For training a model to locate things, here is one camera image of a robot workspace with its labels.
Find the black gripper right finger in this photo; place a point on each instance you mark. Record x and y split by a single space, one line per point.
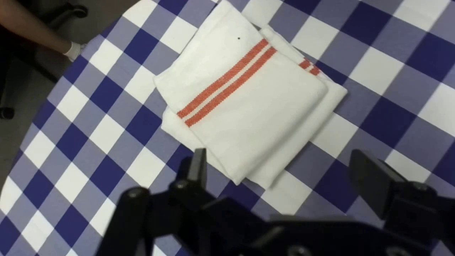
379 182

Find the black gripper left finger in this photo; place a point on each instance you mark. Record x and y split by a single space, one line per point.
194 172

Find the white towel with orange stripes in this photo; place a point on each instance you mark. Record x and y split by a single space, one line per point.
246 104

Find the blue white checkered tablecloth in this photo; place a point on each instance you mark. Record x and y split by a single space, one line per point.
86 156

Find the black office chair base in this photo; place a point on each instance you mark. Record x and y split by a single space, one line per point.
6 94

